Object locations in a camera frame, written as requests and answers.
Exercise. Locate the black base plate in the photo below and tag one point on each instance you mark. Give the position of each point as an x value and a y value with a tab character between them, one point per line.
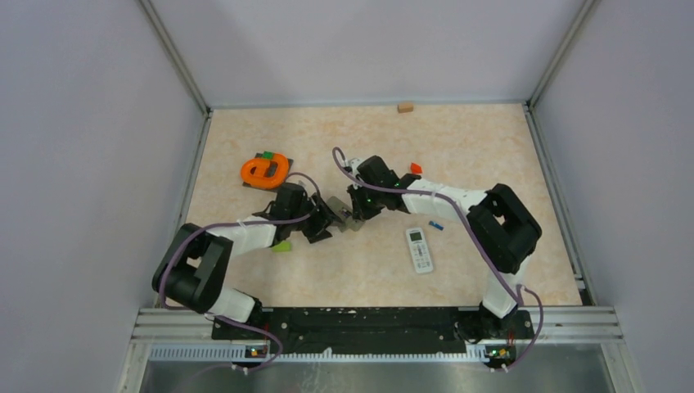
379	331

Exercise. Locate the green block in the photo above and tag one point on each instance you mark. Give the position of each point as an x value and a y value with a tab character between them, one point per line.
284	246

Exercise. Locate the red block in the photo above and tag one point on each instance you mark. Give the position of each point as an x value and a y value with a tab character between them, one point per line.
415	168

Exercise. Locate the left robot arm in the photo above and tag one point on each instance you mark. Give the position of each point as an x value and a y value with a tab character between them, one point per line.
193	270

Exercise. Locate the white remote control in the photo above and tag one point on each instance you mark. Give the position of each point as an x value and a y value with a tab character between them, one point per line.
419	251
343	216

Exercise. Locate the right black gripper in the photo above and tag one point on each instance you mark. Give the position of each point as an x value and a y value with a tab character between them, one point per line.
359	211

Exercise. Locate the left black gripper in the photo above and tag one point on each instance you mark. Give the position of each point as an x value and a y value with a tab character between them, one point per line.
322	218

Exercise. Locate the blue block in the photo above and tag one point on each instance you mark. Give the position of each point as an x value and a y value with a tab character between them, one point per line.
436	225

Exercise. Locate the dark square mat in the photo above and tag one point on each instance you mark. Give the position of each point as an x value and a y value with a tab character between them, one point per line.
252	186

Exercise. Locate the orange tape roll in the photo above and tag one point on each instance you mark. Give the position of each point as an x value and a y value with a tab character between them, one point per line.
264	171

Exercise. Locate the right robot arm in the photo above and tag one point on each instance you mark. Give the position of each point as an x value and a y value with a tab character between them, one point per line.
502	229

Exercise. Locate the tan wooden block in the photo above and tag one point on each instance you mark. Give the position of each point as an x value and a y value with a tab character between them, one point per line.
405	107

